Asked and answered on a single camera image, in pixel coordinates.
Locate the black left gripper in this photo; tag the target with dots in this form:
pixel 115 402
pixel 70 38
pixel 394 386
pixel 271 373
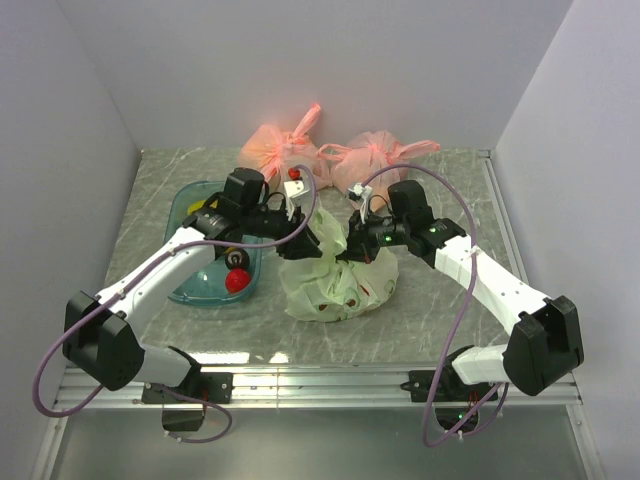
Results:
pixel 303 244

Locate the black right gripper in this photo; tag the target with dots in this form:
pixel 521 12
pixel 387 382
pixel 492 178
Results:
pixel 359 244

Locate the light green plastic bag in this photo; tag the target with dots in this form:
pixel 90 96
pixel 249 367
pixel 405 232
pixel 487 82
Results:
pixel 329 290

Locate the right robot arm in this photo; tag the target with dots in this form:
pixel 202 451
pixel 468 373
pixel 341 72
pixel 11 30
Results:
pixel 545 341

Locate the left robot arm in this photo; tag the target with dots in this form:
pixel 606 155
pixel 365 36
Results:
pixel 102 332

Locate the left pink tied bag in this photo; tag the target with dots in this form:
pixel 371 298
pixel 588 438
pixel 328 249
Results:
pixel 273 152

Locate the pink tied bag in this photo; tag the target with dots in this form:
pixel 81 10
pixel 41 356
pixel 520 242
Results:
pixel 368 153
pixel 273 152

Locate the right pink tied bag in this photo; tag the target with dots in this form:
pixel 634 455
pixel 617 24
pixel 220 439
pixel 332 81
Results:
pixel 368 153

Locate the yellow fake starfruit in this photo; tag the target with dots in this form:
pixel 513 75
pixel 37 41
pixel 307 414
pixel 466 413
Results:
pixel 197 206

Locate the teal plastic basket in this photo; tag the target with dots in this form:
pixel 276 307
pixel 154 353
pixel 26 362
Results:
pixel 206 288

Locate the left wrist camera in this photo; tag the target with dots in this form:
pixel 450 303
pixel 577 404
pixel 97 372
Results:
pixel 294 185

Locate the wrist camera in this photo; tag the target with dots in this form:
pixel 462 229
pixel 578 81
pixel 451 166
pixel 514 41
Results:
pixel 294 185
pixel 362 194

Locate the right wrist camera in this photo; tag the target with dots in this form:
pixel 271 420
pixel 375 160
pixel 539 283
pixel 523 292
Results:
pixel 362 194

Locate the aluminium mounting rail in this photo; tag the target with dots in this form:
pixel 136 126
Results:
pixel 321 422

